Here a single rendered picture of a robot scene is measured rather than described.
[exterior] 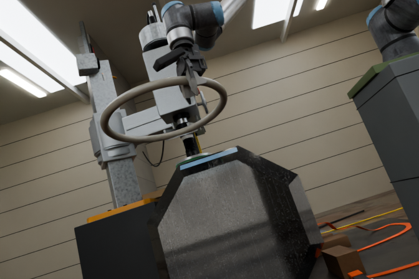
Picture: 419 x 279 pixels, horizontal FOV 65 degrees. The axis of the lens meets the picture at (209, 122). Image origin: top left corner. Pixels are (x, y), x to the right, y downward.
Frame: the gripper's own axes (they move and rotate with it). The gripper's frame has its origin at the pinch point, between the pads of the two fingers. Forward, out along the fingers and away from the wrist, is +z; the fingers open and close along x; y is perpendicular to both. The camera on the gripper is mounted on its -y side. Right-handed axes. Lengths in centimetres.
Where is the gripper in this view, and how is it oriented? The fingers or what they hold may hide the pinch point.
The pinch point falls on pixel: (190, 96)
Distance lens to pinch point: 105.9
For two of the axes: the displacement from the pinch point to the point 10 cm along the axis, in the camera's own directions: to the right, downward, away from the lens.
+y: 8.8, -0.6, 4.7
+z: 2.6, 9.0, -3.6
